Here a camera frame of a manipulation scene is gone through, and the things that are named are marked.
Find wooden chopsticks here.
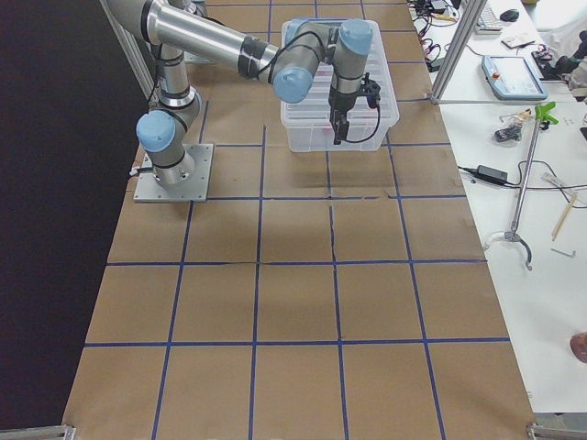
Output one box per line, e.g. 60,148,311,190
551,192,578,242

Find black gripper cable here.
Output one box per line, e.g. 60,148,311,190
341,93,384,144

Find aluminium frame post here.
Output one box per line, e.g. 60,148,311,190
430,0,486,105

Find clear plastic box lid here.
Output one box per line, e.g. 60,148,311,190
281,20,399,128

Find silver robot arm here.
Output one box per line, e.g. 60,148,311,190
107,1,381,190

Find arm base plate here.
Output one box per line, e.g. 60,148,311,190
133,143,215,203

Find clear plastic storage box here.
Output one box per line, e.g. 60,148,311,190
271,18,399,152

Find black computer mouse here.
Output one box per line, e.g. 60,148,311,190
499,8,520,23

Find blue teach pendant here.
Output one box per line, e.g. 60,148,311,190
481,55,548,101

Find black power adapter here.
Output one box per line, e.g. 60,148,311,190
477,165,508,185

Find metal reacher grabber tool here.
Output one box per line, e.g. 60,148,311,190
483,102,559,271

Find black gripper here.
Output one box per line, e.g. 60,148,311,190
328,72,381,145

